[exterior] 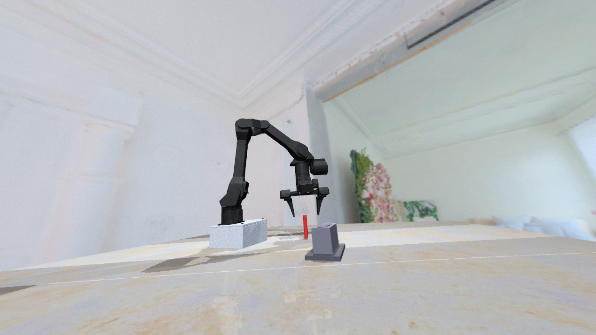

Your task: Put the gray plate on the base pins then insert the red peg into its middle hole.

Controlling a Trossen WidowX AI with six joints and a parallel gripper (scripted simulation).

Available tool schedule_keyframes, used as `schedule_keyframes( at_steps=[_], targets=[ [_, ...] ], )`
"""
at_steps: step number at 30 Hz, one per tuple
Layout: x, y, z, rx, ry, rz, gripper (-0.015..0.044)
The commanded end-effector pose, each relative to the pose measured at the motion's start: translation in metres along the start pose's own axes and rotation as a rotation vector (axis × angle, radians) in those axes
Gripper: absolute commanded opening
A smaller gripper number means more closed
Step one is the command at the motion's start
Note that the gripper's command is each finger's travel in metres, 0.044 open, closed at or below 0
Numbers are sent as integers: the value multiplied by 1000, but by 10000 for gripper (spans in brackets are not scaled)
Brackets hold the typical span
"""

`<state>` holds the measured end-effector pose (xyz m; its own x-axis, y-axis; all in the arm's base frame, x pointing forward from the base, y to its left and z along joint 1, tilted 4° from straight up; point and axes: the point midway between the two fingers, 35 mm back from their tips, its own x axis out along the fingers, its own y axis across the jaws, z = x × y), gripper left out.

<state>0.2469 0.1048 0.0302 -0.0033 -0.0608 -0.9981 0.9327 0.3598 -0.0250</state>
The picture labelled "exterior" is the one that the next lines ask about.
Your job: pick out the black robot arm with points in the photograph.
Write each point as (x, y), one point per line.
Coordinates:
(232, 212)

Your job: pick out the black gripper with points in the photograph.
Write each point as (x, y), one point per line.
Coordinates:
(321, 193)

